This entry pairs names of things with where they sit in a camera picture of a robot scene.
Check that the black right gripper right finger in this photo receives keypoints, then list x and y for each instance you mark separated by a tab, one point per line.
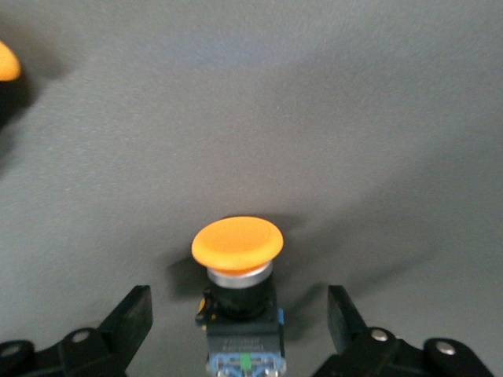
349	337

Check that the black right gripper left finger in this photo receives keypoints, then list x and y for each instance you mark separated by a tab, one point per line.
118	326

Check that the yellow mushroom push button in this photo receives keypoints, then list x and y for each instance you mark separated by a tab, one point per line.
8	64
237	245

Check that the dark grey table mat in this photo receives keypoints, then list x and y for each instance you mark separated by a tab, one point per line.
251	118

